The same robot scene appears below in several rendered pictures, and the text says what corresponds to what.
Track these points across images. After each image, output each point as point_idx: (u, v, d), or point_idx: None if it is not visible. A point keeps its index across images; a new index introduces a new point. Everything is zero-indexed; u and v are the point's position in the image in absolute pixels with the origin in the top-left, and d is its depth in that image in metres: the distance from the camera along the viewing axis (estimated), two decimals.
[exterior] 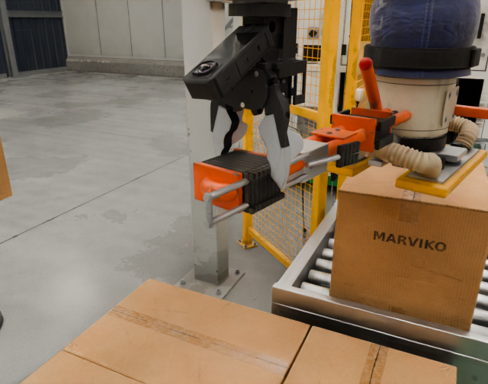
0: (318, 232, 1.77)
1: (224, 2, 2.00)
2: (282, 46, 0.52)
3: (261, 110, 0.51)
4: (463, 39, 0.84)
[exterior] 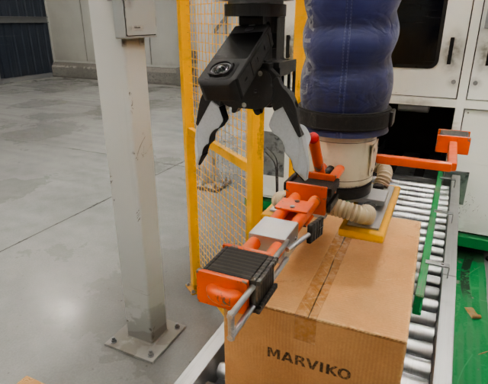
0: None
1: None
2: (275, 45, 0.53)
3: (261, 109, 0.52)
4: (374, 105, 0.96)
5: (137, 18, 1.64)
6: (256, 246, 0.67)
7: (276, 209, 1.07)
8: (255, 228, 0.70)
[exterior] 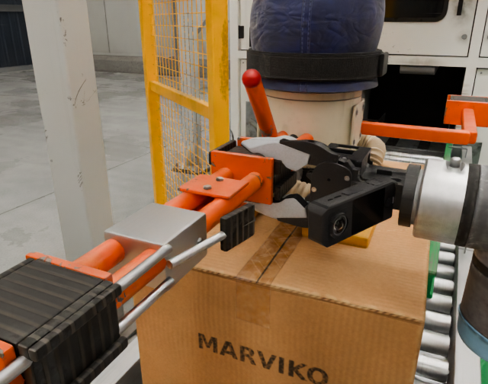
0: None
1: None
2: None
3: (311, 198, 0.53)
4: (356, 41, 0.64)
5: None
6: (113, 257, 0.35)
7: None
8: (120, 224, 0.38)
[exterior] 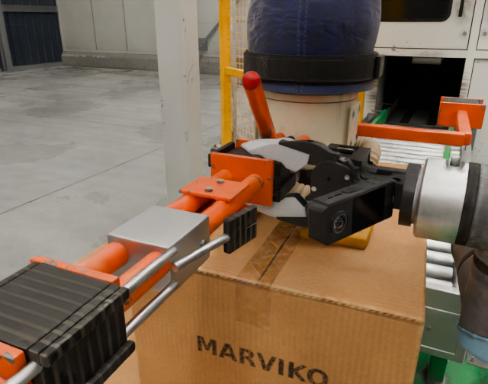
0: None
1: None
2: None
3: (311, 198, 0.53)
4: (352, 43, 0.65)
5: None
6: (117, 260, 0.35)
7: None
8: (123, 227, 0.38)
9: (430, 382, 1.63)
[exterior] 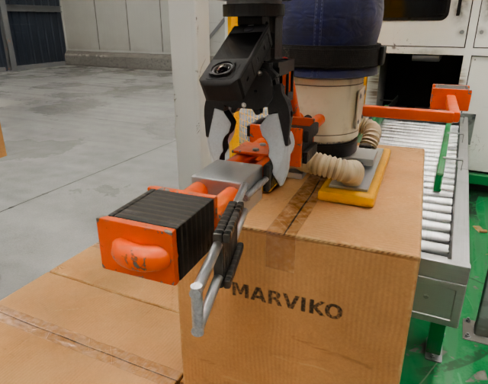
0: None
1: None
2: (274, 45, 0.53)
3: (261, 109, 0.52)
4: (360, 36, 0.77)
5: None
6: (201, 193, 0.47)
7: None
8: (201, 171, 0.50)
9: (428, 354, 1.75)
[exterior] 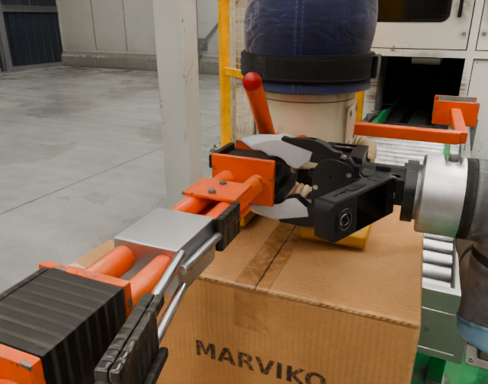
0: None
1: None
2: None
3: (312, 196, 0.53)
4: (348, 43, 0.65)
5: None
6: (124, 264, 0.35)
7: None
8: (130, 230, 0.38)
9: (428, 382, 1.63)
